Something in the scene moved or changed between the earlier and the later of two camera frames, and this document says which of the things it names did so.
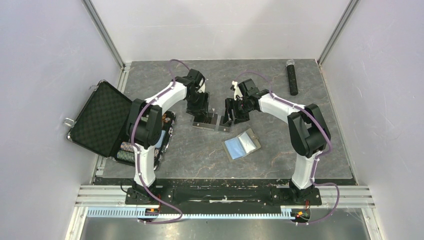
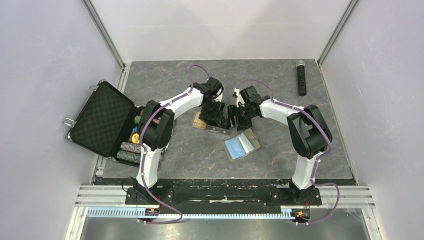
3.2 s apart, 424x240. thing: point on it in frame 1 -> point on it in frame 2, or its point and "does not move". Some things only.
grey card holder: [241, 145] does not move
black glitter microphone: [293, 87] -> [300, 65]
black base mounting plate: [223, 195] does not move
